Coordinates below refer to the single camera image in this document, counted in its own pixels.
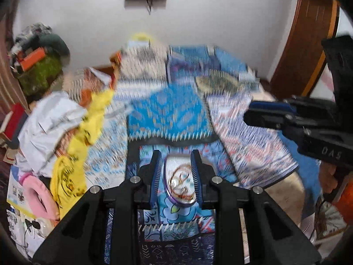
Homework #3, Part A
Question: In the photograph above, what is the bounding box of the brown woven cord bracelet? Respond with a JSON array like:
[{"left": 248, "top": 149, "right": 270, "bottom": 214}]
[{"left": 168, "top": 163, "right": 197, "bottom": 201}]

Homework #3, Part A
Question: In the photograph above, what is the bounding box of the orange sleeve forearm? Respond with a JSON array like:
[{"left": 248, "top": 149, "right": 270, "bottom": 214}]
[{"left": 333, "top": 179, "right": 353, "bottom": 225}]

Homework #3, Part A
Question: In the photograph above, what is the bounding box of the right hand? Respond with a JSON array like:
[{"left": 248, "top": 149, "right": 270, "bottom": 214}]
[{"left": 318, "top": 162, "right": 347, "bottom": 204}]

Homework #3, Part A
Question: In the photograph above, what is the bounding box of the white sliding wardrobe door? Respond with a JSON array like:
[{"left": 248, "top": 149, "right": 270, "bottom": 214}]
[{"left": 310, "top": 8, "right": 353, "bottom": 103}]

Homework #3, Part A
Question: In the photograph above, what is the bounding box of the yellow printed garment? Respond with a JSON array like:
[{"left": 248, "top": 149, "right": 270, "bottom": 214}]
[{"left": 50, "top": 89, "right": 114, "bottom": 219}]

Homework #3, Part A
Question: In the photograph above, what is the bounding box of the wooden wardrobe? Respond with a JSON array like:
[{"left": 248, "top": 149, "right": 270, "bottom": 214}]
[{"left": 270, "top": 0, "right": 339, "bottom": 99}]

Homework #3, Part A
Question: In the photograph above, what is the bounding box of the blue patchwork bed quilt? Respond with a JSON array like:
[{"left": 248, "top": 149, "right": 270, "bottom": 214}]
[{"left": 83, "top": 44, "right": 322, "bottom": 265}]

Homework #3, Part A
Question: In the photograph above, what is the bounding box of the heart-shaped blue tin box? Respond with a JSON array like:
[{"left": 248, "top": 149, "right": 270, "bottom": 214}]
[{"left": 163, "top": 153, "right": 197, "bottom": 208}]

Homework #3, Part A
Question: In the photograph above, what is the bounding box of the white crumpled garment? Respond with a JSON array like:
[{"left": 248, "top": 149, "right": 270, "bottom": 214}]
[{"left": 15, "top": 91, "right": 87, "bottom": 178}]

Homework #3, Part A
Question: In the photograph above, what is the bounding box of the red white box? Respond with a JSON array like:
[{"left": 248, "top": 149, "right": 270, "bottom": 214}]
[{"left": 1, "top": 103, "right": 28, "bottom": 142}]

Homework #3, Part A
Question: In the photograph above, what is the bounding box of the striped orange pillow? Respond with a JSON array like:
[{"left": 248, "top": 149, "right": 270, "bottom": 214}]
[{"left": 62, "top": 68, "right": 116, "bottom": 108}]

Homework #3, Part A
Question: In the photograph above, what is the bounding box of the striped brown curtain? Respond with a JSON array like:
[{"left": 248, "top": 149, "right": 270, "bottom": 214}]
[{"left": 0, "top": 14, "right": 28, "bottom": 112}]

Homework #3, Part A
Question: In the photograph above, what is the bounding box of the green patterned covered stand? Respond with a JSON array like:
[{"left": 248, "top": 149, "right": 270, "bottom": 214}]
[{"left": 17, "top": 55, "right": 62, "bottom": 96}]

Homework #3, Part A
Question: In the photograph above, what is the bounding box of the yellow plush toy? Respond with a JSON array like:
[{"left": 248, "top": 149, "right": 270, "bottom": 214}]
[{"left": 130, "top": 32, "right": 153, "bottom": 42}]

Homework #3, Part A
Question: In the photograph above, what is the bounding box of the orange box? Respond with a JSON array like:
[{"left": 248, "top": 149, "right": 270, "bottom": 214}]
[{"left": 20, "top": 47, "right": 46, "bottom": 71}]

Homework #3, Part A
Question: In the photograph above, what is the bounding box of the pile of dark clothes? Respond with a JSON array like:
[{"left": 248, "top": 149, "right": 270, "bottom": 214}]
[{"left": 10, "top": 23, "right": 71, "bottom": 66}]

